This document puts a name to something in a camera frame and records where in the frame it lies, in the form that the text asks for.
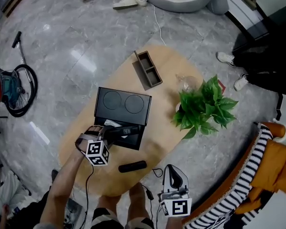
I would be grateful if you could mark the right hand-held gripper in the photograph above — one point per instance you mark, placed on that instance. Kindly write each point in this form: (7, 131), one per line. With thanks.
(177, 206)

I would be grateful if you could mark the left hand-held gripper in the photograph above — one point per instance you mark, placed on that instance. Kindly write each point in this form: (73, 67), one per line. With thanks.
(96, 153)

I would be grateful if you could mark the black storage box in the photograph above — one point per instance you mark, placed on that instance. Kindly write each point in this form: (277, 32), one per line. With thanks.
(124, 104)

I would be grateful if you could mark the rounded black remote control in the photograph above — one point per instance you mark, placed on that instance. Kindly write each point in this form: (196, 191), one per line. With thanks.
(133, 166)

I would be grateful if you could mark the person's right forearm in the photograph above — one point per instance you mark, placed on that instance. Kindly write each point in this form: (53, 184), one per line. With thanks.
(174, 223)

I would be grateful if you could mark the person's left forearm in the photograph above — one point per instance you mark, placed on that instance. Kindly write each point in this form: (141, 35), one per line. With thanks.
(62, 190)

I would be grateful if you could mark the person's left hand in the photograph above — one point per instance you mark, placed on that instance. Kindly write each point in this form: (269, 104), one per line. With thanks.
(94, 130)

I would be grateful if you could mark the person's right leg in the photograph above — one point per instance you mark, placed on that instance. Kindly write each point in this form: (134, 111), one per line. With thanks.
(138, 199)

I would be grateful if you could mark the person's leg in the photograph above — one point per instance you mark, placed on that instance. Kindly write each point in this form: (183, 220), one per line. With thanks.
(138, 199)
(108, 203)

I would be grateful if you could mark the oval wooden coffee table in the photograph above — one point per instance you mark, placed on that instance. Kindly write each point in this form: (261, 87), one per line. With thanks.
(124, 77)

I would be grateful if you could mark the person's left leg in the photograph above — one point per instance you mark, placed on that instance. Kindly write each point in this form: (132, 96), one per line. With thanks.
(108, 203)

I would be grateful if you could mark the striped blanket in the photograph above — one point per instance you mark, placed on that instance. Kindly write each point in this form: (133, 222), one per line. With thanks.
(248, 180)

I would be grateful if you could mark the green potted plant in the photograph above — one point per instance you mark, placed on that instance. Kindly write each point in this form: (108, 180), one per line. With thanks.
(205, 108)

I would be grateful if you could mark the brown desk organizer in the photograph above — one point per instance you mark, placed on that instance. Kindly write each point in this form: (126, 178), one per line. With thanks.
(147, 68)

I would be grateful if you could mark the clear glass cup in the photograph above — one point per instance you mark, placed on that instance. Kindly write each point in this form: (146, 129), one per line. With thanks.
(188, 82)

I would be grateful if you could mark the orange padded cushion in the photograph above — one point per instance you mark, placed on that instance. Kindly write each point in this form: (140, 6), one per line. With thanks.
(276, 163)

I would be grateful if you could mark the red and teal vacuum cleaner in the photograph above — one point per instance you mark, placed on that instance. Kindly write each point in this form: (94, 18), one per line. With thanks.
(7, 87)

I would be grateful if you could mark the grey round cushion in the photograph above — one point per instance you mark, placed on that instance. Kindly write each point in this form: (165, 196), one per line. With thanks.
(218, 5)

